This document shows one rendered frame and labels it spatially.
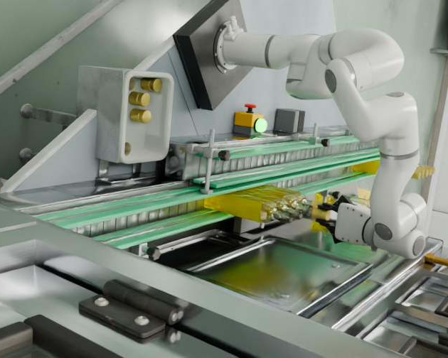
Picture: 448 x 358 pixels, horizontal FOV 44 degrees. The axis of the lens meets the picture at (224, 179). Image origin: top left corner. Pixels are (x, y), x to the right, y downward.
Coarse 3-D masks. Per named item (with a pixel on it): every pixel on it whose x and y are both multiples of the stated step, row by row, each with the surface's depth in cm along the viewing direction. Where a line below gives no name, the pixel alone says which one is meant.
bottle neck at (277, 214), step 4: (272, 212) 146; (276, 212) 146; (280, 212) 145; (284, 212) 145; (288, 212) 145; (272, 216) 146; (276, 216) 146; (280, 216) 145; (284, 216) 145; (288, 216) 144; (292, 216) 146; (280, 220) 146; (284, 220) 145; (288, 220) 144
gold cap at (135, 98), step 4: (132, 92) 140; (136, 92) 140; (140, 92) 140; (132, 96) 140; (136, 96) 139; (140, 96) 138; (144, 96) 139; (148, 96) 140; (132, 100) 140; (136, 100) 139; (140, 100) 138; (144, 100) 139; (148, 100) 140; (132, 104) 141; (136, 104) 140; (140, 104) 139; (144, 104) 139; (148, 104) 140
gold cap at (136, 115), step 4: (136, 108) 142; (132, 112) 141; (136, 112) 141; (140, 112) 140; (144, 112) 140; (148, 112) 141; (132, 116) 141; (136, 116) 141; (140, 116) 140; (144, 116) 140; (148, 116) 141; (132, 120) 142; (136, 120) 141; (140, 120) 140; (144, 120) 140; (148, 120) 141
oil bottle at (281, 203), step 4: (244, 192) 157; (248, 192) 157; (252, 192) 157; (256, 192) 158; (260, 192) 159; (256, 196) 154; (260, 196) 154; (264, 196) 154; (268, 196) 155; (272, 196) 156; (272, 200) 151; (276, 200) 151; (280, 200) 152; (284, 200) 153; (276, 204) 151; (280, 204) 151; (284, 204) 152; (280, 208) 151
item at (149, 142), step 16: (128, 80) 129; (128, 96) 140; (160, 96) 144; (128, 112) 141; (160, 112) 145; (128, 128) 142; (144, 128) 147; (160, 128) 145; (144, 144) 148; (160, 144) 146; (128, 160) 135; (144, 160) 139
